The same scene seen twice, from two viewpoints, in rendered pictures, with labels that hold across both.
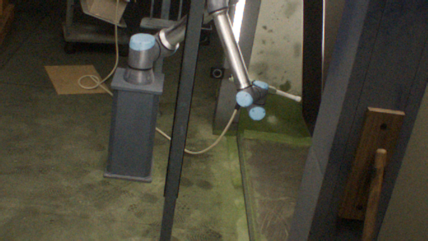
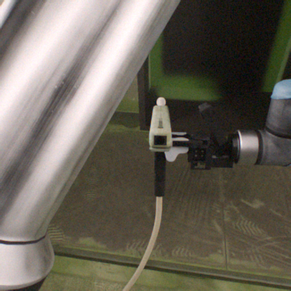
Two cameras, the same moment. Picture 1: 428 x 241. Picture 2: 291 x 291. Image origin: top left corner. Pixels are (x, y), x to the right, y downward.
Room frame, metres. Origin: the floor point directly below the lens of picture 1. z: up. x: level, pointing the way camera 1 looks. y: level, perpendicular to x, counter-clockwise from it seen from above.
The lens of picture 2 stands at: (3.37, 0.48, 1.06)
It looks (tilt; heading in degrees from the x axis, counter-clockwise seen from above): 32 degrees down; 285
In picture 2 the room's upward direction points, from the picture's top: straight up
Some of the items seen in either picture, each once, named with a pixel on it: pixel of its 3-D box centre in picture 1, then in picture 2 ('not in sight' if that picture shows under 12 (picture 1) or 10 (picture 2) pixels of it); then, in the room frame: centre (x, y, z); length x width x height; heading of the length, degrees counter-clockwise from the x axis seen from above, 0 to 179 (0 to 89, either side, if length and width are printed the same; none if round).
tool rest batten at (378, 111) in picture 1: (369, 166); not in sight; (1.27, -0.38, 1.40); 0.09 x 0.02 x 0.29; 96
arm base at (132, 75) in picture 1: (139, 71); not in sight; (3.43, 0.51, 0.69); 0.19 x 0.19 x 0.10
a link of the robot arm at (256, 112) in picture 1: (255, 109); (277, 146); (3.22, -0.22, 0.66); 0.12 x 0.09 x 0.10; 13
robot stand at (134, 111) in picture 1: (134, 125); not in sight; (3.43, 0.51, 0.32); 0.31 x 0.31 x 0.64; 6
